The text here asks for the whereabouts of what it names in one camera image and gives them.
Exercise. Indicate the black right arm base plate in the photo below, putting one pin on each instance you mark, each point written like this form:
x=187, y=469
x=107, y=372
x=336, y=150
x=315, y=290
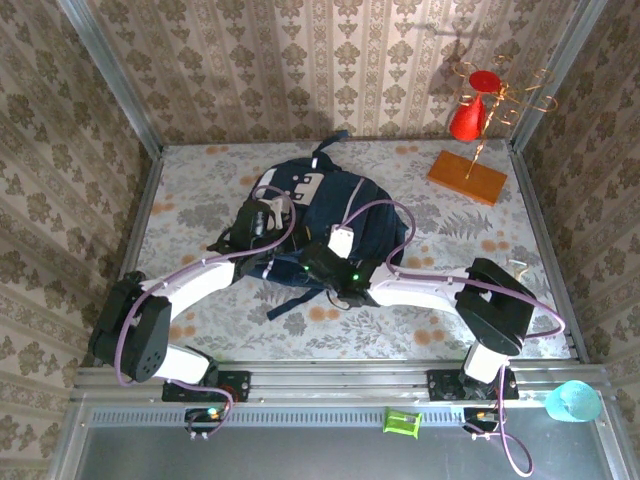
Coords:
x=442, y=385

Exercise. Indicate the red disc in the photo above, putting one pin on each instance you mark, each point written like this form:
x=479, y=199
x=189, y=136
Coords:
x=484, y=81

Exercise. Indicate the cyan cup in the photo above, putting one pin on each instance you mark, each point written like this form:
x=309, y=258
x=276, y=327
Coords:
x=575, y=402

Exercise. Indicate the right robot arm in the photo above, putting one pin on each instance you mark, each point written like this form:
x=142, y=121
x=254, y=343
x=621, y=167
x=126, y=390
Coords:
x=420, y=290

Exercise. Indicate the aluminium mounting rail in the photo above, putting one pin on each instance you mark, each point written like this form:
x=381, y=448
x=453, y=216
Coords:
x=340, y=380

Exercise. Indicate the red cone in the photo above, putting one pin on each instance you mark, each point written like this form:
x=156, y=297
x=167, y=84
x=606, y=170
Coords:
x=465, y=122

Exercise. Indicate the black knob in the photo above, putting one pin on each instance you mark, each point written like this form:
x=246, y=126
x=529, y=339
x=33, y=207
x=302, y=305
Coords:
x=134, y=277

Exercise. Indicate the left connector board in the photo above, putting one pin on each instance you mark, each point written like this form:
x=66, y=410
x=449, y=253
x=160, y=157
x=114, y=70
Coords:
x=200, y=415

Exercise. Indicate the aluminium frame post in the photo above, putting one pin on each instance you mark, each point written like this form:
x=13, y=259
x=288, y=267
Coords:
x=550, y=85
x=115, y=85

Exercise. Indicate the grey metal shelf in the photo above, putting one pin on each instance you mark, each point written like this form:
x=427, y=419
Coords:
x=320, y=455

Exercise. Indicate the aluminium side rail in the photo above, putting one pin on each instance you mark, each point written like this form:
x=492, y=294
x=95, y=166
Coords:
x=148, y=192
x=536, y=215

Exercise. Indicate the lime green clip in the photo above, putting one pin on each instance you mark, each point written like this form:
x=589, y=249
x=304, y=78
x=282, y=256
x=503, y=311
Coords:
x=400, y=424

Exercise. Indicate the orange wooden base block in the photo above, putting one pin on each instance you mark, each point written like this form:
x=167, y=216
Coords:
x=465, y=180

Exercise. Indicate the right connector board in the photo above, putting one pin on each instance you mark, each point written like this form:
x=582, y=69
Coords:
x=475, y=416

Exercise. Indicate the connector board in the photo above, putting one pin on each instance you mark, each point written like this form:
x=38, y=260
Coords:
x=200, y=415
x=475, y=416

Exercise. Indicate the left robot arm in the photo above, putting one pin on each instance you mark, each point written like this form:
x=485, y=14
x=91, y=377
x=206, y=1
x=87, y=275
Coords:
x=200, y=280

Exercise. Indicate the cream razor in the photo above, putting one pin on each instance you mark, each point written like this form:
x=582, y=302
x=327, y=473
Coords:
x=520, y=271

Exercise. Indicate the navy blue backpack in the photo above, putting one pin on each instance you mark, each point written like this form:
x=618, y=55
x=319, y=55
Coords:
x=365, y=230

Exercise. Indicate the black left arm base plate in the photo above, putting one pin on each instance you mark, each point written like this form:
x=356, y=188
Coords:
x=237, y=385

